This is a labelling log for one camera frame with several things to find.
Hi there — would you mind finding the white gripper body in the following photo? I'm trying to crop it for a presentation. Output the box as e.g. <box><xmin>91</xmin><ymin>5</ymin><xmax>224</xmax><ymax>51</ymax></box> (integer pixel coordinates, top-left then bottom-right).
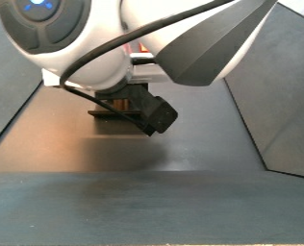
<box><xmin>40</xmin><ymin>52</ymin><xmax>172</xmax><ymax>88</ymax></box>

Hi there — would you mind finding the brown three prong object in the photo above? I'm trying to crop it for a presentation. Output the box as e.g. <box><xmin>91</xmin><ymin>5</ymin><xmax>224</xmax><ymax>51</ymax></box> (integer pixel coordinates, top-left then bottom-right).
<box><xmin>114</xmin><ymin>99</ymin><xmax>128</xmax><ymax>111</ymax></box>

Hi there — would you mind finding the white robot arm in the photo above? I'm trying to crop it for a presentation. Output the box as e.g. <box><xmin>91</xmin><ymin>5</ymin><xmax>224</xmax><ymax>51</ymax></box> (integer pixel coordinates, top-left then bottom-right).
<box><xmin>0</xmin><ymin>0</ymin><xmax>277</xmax><ymax>91</ymax></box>

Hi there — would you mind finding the black curved fixture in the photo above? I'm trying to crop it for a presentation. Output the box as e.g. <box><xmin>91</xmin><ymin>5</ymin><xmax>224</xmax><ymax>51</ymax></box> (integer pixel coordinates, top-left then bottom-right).
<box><xmin>86</xmin><ymin>109</ymin><xmax>144</xmax><ymax>119</ymax></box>

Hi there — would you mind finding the black cable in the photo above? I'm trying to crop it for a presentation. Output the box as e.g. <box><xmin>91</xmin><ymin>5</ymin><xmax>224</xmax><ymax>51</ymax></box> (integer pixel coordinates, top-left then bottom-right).
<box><xmin>57</xmin><ymin>0</ymin><xmax>237</xmax><ymax>137</ymax></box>

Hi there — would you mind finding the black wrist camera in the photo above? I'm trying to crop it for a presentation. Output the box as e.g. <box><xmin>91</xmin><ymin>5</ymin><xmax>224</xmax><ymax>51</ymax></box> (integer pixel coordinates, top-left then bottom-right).
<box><xmin>95</xmin><ymin>84</ymin><xmax>178</xmax><ymax>135</ymax></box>

